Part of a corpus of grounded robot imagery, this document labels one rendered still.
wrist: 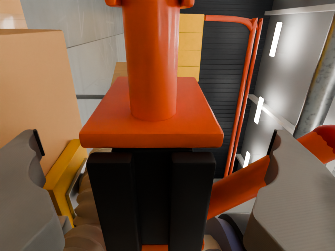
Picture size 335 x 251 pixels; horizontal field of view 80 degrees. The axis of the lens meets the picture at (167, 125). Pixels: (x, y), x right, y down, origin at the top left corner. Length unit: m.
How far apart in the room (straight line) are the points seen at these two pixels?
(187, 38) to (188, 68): 1.03
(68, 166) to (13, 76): 0.12
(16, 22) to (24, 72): 0.76
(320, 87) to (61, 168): 5.95
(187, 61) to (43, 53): 7.31
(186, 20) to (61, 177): 7.27
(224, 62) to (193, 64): 3.90
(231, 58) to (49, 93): 11.13
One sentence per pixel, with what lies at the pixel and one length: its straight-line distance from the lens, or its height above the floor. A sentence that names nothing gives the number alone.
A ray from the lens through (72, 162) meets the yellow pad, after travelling 0.29.
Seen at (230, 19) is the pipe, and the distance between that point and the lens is 8.00.
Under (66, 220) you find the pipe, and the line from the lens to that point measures 0.22.
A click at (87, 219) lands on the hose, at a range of 0.20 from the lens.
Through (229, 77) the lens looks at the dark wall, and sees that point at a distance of 11.52.
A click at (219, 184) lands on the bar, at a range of 0.16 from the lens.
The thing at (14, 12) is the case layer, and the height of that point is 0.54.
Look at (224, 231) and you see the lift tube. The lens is 0.29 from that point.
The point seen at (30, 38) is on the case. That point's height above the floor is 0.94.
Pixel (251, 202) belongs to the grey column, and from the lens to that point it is 1.93.
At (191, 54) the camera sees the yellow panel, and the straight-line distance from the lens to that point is 7.52.
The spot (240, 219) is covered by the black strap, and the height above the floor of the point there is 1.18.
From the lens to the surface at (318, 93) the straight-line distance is 6.08.
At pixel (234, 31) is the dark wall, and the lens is 11.20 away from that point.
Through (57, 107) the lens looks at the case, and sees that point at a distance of 0.30.
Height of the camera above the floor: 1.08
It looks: 2 degrees up
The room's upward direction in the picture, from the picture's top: 90 degrees clockwise
